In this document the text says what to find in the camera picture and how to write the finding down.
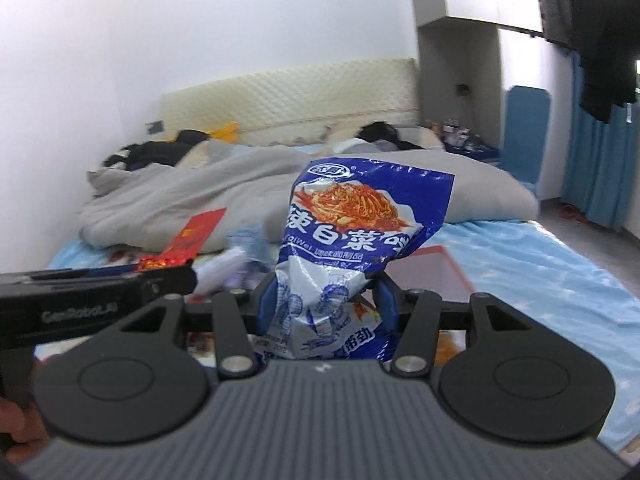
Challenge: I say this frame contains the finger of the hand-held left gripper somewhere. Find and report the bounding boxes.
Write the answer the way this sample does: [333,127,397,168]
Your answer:
[142,264,197,306]

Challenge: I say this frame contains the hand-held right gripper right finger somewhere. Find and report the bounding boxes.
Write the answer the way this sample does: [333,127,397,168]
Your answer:
[372,276,543,378]

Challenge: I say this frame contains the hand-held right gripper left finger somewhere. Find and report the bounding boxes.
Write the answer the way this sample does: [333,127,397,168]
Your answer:
[100,270,281,380]

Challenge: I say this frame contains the red snack packet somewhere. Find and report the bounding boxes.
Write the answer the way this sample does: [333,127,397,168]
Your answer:
[137,207,228,271]

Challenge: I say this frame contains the pink cardboard box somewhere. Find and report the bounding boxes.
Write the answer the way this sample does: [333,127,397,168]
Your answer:
[387,245,478,306]

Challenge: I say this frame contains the blue snack packet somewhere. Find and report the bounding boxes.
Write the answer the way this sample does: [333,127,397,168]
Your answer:
[252,158,456,361]

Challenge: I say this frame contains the person's left hand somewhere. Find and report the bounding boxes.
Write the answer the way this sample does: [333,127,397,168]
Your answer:
[0,399,48,466]

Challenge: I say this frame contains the white cylindrical bottle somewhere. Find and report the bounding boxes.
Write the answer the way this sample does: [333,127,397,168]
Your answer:
[192,247,248,295]

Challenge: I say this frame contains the clear blue plastic bag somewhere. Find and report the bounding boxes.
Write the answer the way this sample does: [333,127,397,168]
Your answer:
[227,225,281,261]

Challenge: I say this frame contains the grey duvet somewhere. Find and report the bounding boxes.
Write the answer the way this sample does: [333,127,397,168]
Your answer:
[77,140,538,251]

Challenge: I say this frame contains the cream and grey pillow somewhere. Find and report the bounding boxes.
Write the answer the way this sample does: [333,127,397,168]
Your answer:
[180,140,241,168]

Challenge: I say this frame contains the black clothing pile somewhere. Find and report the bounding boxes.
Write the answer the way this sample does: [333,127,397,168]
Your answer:
[102,130,211,171]

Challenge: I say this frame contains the white cloth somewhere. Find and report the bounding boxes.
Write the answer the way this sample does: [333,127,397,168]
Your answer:
[332,137,371,153]

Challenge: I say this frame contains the blue star print blanket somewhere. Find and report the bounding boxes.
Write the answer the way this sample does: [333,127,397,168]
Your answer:
[435,217,640,456]

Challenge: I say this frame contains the beige pillow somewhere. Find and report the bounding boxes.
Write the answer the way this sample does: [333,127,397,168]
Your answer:
[322,125,446,153]

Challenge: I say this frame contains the black garment on pillow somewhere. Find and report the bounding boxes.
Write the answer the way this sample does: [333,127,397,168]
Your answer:
[355,121,401,143]

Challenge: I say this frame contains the dark blue cloth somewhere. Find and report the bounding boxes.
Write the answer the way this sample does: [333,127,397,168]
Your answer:
[445,137,501,161]

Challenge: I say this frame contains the group of small bottles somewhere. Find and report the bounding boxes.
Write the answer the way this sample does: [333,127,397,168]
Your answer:
[427,117,471,136]

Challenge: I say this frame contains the cream padded headboard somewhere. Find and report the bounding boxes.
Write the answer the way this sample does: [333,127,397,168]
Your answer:
[159,57,420,146]

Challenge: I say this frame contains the blue padded board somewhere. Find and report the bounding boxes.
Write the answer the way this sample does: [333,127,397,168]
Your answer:
[502,86,551,196]

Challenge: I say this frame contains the blue curtain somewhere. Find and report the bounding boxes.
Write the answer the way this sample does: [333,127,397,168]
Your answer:
[562,52,640,238]

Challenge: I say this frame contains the dark hanging clothes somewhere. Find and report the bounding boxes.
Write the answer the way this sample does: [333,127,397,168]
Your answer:
[530,0,640,123]

